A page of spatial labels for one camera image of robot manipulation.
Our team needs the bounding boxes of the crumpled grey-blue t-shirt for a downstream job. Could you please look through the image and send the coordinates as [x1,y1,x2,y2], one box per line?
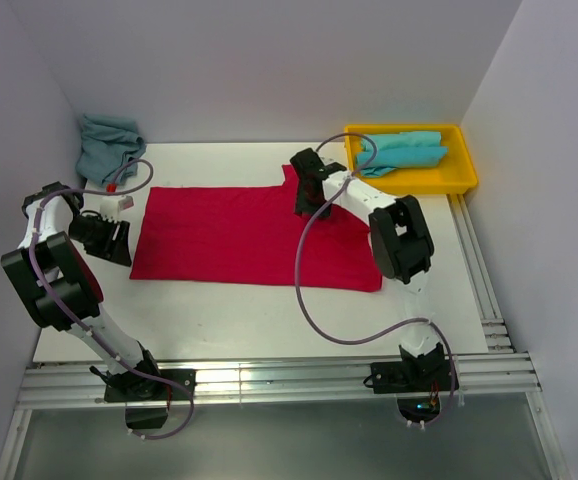
[76,114,146,186]

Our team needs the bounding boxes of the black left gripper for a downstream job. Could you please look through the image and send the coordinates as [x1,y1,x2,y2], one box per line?
[68,214,132,266]

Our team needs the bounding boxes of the yellow plastic bin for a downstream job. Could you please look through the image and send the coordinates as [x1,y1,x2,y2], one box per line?
[345,124,478,195]

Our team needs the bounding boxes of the aluminium mounting rail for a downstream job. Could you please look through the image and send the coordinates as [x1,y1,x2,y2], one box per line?
[14,353,541,410]

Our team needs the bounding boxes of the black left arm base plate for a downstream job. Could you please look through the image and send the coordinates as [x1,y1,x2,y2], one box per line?
[104,369,196,403]

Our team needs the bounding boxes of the red t-shirt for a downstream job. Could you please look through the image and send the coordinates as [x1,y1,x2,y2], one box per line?
[130,165,382,293]

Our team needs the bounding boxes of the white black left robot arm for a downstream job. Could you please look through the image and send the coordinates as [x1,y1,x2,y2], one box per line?
[1,182,164,399]

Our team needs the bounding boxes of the rolled teal t-shirt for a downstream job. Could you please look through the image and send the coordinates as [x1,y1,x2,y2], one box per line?
[361,131,442,151]
[355,146,448,178]

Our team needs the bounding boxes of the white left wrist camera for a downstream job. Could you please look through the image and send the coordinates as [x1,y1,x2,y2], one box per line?
[98,183,134,221]

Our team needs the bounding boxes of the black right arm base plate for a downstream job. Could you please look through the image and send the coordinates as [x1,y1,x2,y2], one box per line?
[363,361,460,394]

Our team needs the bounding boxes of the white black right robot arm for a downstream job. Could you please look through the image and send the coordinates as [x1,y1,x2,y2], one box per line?
[290,148,453,390]

